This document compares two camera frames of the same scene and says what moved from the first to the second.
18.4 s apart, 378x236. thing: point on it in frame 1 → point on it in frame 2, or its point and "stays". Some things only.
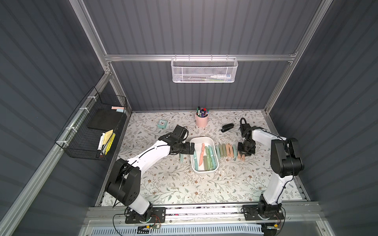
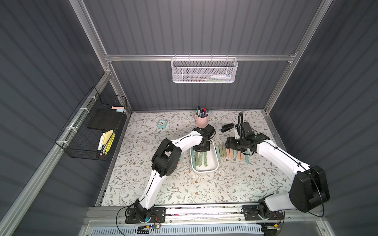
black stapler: [227, 127] stays
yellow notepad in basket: [107, 135] stays
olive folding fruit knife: [224, 150] stays
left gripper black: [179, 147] → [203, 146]
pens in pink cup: [202, 112] stays
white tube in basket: [221, 76] stays
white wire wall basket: [204, 70] stays
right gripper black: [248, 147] → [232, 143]
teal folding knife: [212, 160] → [193, 158]
